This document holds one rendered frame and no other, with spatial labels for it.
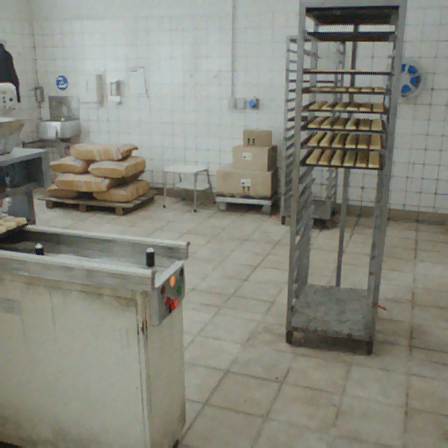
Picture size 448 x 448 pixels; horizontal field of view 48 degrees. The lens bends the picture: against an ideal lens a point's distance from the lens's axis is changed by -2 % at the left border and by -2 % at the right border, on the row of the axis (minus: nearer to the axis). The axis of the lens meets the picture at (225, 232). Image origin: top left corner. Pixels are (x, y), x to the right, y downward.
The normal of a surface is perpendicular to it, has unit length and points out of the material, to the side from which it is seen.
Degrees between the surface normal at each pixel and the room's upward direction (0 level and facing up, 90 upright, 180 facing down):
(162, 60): 90
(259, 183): 90
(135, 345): 90
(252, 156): 89
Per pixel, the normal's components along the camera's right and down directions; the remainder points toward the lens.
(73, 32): -0.35, 0.28
